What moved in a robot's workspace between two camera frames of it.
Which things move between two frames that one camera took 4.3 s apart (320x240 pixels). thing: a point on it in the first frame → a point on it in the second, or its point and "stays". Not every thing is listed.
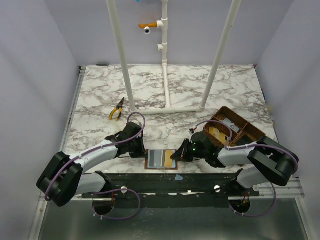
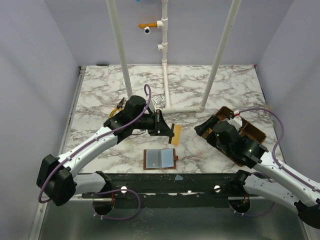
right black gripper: x=186 y=150 → x=208 y=127
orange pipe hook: x=154 y=24 stays
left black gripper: x=139 y=150 → x=158 y=122
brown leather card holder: x=160 y=159 stays
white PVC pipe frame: x=163 y=24 stays
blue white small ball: x=147 y=30 stays
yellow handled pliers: x=119 y=106 stays
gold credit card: x=169 y=162 → x=177 y=131
